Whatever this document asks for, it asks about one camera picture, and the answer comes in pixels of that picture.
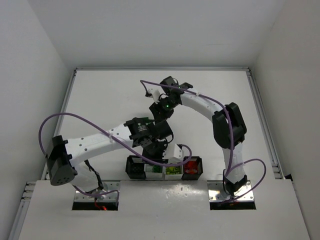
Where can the black bin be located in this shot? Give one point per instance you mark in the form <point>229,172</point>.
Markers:
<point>193,177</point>
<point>135,168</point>

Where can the long green lego brick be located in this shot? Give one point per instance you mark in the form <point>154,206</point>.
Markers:
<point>145,119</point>

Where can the far right black bin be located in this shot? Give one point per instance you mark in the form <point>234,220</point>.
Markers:
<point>193,177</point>

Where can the metal base plate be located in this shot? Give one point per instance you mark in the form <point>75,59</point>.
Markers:
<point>217,194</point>
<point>109,194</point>

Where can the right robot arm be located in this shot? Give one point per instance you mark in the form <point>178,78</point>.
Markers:
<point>228,125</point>

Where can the far left black bin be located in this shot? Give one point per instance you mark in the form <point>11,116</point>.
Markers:
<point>135,168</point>

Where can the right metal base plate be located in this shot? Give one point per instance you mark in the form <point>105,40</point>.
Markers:
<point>217,194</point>

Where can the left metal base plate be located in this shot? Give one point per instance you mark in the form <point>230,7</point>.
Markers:
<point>109,194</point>

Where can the right white bin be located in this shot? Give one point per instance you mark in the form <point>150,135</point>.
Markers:
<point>172,177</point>

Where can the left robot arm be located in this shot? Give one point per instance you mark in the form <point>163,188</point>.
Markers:
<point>68,159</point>

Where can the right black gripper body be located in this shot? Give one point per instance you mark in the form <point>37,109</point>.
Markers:
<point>162,125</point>

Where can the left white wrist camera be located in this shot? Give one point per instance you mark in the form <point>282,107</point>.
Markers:
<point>175,153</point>

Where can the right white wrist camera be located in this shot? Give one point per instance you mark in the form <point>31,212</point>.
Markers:
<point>154,94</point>

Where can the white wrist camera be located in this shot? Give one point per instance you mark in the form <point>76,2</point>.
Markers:
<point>175,153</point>
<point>154,94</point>

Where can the lime curved lego brick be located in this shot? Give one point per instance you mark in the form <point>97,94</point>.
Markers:
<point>171,170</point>

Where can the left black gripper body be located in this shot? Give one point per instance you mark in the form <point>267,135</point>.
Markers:
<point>152,152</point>

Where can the white bin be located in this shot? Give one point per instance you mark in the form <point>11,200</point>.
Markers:
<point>150,175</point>
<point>172,177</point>

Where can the left white bin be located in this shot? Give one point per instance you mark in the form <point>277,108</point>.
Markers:
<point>150,175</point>

